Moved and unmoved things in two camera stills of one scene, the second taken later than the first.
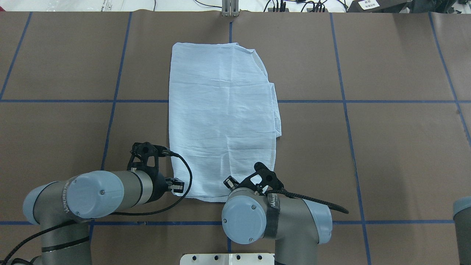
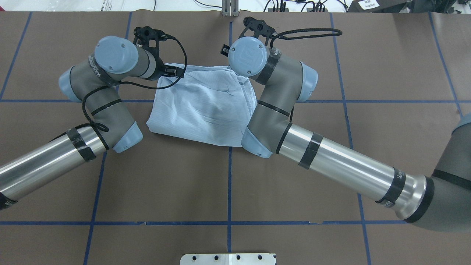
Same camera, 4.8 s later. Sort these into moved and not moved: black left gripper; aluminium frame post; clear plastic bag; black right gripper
Moved: black left gripper; black right gripper
Not moved: aluminium frame post; clear plastic bag
